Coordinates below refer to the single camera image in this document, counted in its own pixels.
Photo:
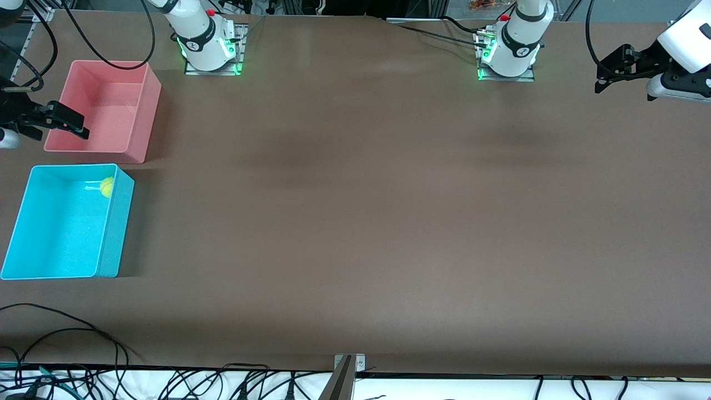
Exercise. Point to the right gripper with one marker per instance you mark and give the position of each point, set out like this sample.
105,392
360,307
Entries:
16,113

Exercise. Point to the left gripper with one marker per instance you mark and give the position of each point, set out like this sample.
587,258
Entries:
647,59

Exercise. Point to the yellow-green tennis ball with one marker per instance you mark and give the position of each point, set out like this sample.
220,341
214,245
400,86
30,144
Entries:
106,187

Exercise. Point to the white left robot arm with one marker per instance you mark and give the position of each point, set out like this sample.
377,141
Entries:
516,44

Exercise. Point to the pink plastic bin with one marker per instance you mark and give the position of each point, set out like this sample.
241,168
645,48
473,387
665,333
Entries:
116,100

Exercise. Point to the blue plastic bin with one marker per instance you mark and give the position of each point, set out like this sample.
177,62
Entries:
61,233

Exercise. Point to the orange snack package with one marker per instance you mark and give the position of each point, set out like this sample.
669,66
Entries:
483,4

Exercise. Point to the brown table cover mat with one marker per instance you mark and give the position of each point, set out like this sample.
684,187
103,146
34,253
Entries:
355,222

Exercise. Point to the dark aluminium profile bar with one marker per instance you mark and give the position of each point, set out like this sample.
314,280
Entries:
339,383

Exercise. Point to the aluminium frame rail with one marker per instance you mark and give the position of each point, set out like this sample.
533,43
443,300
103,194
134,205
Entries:
44,15

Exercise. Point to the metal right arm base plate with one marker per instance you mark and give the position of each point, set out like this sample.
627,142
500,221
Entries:
241,55

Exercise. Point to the silver metal bracket plate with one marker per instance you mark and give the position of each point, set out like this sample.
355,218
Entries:
360,364

